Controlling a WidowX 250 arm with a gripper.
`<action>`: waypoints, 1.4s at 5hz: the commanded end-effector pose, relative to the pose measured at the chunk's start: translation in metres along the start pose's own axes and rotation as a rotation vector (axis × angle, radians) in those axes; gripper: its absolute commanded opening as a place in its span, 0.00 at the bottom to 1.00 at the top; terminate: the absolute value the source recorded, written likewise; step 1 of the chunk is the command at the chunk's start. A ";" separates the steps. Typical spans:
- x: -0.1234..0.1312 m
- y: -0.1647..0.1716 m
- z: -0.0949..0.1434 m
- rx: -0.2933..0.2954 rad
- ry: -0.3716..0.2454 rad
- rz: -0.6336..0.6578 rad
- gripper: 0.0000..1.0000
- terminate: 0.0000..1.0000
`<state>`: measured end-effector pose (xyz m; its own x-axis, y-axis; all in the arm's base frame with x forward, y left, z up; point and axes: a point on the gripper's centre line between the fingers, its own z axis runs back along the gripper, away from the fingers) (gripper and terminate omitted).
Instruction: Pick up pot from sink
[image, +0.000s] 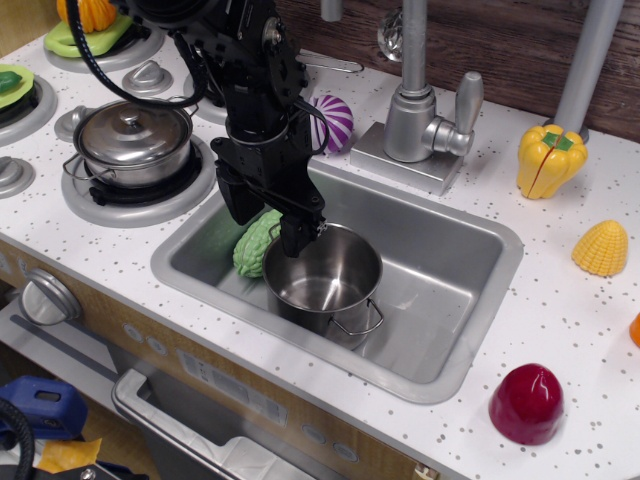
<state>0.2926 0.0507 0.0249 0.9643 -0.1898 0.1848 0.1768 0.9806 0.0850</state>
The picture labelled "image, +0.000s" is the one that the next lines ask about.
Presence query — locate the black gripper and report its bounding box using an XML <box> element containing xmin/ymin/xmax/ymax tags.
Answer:
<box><xmin>211</xmin><ymin>112</ymin><xmax>327</xmax><ymax>258</ymax></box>

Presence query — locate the stainless steel pot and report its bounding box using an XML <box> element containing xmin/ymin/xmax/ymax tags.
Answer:
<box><xmin>262</xmin><ymin>224</ymin><xmax>384</xmax><ymax>350</ymax></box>

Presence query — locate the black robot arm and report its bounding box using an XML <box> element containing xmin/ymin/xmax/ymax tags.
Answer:
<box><xmin>115</xmin><ymin>1</ymin><xmax>325</xmax><ymax>258</ymax></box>

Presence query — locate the lidded steel pot on burner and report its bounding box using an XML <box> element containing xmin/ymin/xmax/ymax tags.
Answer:
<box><xmin>63</xmin><ymin>101</ymin><xmax>193</xmax><ymax>189</ymax></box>

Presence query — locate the silver toy sink basin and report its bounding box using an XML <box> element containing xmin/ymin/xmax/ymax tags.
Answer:
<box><xmin>151</xmin><ymin>162</ymin><xmax>523</xmax><ymax>404</ymax></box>

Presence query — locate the green toy bitter gourd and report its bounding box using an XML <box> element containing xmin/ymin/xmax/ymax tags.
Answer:
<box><xmin>233</xmin><ymin>210</ymin><xmax>282</xmax><ymax>278</ymax></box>

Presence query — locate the purple striped toy onion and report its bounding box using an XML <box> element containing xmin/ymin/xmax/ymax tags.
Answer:
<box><xmin>311</xmin><ymin>95</ymin><xmax>354</xmax><ymax>154</ymax></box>

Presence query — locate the silver toy faucet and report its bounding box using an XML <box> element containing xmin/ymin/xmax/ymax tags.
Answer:
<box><xmin>350</xmin><ymin>1</ymin><xmax>484</xmax><ymax>196</ymax></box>

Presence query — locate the rear steel saucepan with lid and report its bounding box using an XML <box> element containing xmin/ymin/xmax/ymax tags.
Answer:
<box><xmin>297</xmin><ymin>51</ymin><xmax>364</xmax><ymax>74</ymax></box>

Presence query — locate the front right stove burner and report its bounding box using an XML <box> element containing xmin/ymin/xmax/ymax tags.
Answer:
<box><xmin>62</xmin><ymin>137</ymin><xmax>216</xmax><ymax>228</ymax></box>

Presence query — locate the grey stove knob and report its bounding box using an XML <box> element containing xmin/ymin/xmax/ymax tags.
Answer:
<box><xmin>122</xmin><ymin>60</ymin><xmax>173</xmax><ymax>97</ymax></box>

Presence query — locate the clear crystal faucet knob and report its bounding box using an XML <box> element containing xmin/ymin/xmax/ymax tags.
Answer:
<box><xmin>377</xmin><ymin>8</ymin><xmax>403</xmax><ymax>62</ymax></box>

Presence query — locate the silver oven dial knob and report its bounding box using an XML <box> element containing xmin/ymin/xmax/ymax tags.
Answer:
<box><xmin>19</xmin><ymin>268</ymin><xmax>82</xmax><ymax>327</ymax></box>

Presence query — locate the orange toy pumpkin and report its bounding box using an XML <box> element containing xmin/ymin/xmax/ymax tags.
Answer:
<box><xmin>77</xmin><ymin>0</ymin><xmax>117</xmax><ymax>33</ymax></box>

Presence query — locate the light green toy plate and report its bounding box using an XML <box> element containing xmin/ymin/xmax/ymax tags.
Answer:
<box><xmin>43</xmin><ymin>13</ymin><xmax>135</xmax><ymax>59</ymax></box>

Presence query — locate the yellow toy bell pepper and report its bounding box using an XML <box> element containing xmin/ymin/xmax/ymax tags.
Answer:
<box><xmin>516</xmin><ymin>124</ymin><xmax>588</xmax><ymax>200</ymax></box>

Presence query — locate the green toy vegetable on plate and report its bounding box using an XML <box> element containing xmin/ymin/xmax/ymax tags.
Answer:
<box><xmin>0</xmin><ymin>64</ymin><xmax>35</xmax><ymax>109</ymax></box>

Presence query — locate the dark red toy fruit half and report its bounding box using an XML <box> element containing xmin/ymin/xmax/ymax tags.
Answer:
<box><xmin>489</xmin><ymin>363</ymin><xmax>564</xmax><ymax>445</ymax></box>

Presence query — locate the yellow cloth scrap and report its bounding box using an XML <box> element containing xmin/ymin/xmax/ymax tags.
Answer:
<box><xmin>37</xmin><ymin>438</ymin><xmax>102</xmax><ymax>474</ymax></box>

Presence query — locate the yellow toy corn piece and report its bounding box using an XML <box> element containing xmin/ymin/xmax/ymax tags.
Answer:
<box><xmin>571</xmin><ymin>220</ymin><xmax>629</xmax><ymax>277</ymax></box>

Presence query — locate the orange toy piece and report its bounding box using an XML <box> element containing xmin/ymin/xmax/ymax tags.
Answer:
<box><xmin>629</xmin><ymin>315</ymin><xmax>640</xmax><ymax>347</ymax></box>

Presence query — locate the grey support pole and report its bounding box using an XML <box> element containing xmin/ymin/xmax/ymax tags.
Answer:
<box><xmin>547</xmin><ymin>0</ymin><xmax>624</xmax><ymax>143</ymax></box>

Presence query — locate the black cable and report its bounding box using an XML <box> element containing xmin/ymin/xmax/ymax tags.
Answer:
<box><xmin>65</xmin><ymin>0</ymin><xmax>201</xmax><ymax>109</ymax></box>

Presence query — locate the grey oven door handle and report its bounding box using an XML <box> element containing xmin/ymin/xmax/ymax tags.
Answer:
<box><xmin>112</xmin><ymin>369</ymin><xmax>340</xmax><ymax>479</ymax></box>

